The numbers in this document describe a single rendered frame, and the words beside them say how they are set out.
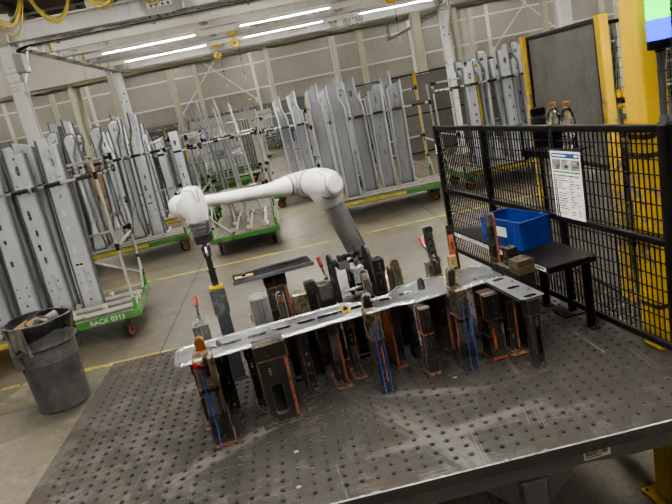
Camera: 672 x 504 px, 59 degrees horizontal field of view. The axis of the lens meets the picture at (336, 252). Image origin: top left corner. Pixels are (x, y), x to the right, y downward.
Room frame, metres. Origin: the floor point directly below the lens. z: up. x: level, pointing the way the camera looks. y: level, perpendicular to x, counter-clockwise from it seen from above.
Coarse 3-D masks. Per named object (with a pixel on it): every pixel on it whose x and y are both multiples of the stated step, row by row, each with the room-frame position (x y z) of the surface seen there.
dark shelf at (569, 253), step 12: (468, 228) 3.09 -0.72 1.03; (480, 228) 3.04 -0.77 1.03; (468, 240) 2.93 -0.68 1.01; (480, 240) 2.81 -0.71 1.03; (528, 252) 2.47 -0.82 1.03; (540, 252) 2.44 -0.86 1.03; (552, 252) 2.41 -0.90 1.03; (564, 252) 2.37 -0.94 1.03; (576, 252) 2.34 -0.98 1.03; (588, 252) 2.31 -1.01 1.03; (540, 264) 2.29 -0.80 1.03; (552, 264) 2.26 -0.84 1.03; (564, 264) 2.24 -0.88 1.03; (576, 264) 2.25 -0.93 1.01
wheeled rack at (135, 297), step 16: (96, 160) 6.48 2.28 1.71; (112, 160) 6.51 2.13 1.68; (80, 176) 5.85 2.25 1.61; (96, 176) 5.59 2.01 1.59; (16, 192) 5.75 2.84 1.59; (32, 192) 5.65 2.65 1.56; (128, 224) 6.49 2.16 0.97; (144, 272) 6.51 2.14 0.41; (128, 288) 6.47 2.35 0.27; (144, 288) 6.31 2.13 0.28; (80, 304) 6.05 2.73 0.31; (112, 304) 5.87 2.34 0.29; (128, 304) 5.67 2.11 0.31; (144, 304) 5.88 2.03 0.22; (80, 320) 5.56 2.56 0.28; (96, 320) 5.51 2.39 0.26; (112, 320) 5.53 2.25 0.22; (128, 320) 5.61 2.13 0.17; (0, 336) 5.48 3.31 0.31
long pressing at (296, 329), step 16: (464, 272) 2.48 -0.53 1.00; (480, 272) 2.43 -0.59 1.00; (496, 272) 2.40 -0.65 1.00; (400, 288) 2.44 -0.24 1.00; (416, 288) 2.40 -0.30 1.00; (432, 288) 2.36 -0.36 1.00; (336, 304) 2.40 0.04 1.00; (352, 304) 2.37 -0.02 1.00; (384, 304) 2.29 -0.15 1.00; (400, 304) 2.27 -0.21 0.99; (288, 320) 2.34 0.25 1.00; (304, 320) 2.31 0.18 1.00; (320, 320) 2.26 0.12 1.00; (336, 320) 2.23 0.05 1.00; (224, 336) 2.30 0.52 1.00; (240, 336) 2.27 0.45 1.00; (288, 336) 2.18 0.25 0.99; (176, 352) 2.25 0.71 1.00; (224, 352) 2.15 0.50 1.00
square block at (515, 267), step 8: (520, 256) 2.35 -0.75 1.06; (528, 256) 2.33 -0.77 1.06; (512, 264) 2.33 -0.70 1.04; (520, 264) 2.29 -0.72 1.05; (528, 264) 2.30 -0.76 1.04; (512, 272) 2.34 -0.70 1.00; (520, 272) 2.29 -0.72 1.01; (528, 272) 2.30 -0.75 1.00; (520, 280) 2.30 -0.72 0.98; (528, 280) 2.30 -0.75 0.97; (536, 288) 2.31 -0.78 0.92; (520, 304) 2.31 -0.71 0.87; (520, 312) 2.34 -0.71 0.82; (520, 320) 2.33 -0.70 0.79; (520, 328) 2.34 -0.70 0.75; (520, 336) 2.34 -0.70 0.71
